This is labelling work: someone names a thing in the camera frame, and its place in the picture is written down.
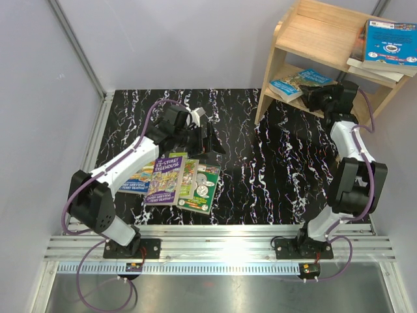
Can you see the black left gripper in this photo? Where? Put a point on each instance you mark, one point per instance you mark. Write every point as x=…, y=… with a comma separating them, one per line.
x=205, y=146

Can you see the blue 91-storey treehouse book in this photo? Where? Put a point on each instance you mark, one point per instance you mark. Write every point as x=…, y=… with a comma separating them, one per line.
x=140, y=181

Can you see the aluminium mounting rail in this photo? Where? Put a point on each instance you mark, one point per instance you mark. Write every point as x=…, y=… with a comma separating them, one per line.
x=229, y=243

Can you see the purple 52-storey treehouse book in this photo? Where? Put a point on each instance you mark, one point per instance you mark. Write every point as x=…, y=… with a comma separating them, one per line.
x=164, y=188

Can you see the dark tale of two cities book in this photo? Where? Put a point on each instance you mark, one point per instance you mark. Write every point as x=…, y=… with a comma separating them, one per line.
x=355, y=63

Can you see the green storey treehouse book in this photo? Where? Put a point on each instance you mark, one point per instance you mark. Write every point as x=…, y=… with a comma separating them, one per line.
x=189, y=175

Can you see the blue 26-storey treehouse book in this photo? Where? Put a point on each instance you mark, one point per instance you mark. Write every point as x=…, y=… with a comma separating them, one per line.
x=288, y=87

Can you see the slotted cable duct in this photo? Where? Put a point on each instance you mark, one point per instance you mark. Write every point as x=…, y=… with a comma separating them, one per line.
x=156, y=268

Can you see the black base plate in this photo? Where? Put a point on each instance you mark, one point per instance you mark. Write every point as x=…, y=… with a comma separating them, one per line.
x=290, y=249
x=148, y=248

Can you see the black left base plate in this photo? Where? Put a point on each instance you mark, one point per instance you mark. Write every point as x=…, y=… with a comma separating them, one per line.
x=148, y=248

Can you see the green paperback book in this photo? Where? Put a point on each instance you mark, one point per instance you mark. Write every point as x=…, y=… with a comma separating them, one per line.
x=204, y=190

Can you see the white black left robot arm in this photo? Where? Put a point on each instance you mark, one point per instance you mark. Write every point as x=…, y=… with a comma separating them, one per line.
x=91, y=195

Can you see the blue paperback book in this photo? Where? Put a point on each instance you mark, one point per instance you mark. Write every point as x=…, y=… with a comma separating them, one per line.
x=390, y=46

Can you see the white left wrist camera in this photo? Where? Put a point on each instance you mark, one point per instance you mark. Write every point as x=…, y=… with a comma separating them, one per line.
x=195, y=116

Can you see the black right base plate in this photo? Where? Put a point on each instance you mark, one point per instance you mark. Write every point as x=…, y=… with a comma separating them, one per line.
x=290, y=249

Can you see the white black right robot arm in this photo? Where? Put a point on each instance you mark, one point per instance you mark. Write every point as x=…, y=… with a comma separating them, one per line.
x=357, y=185

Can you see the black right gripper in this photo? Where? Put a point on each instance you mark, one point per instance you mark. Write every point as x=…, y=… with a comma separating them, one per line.
x=313, y=93

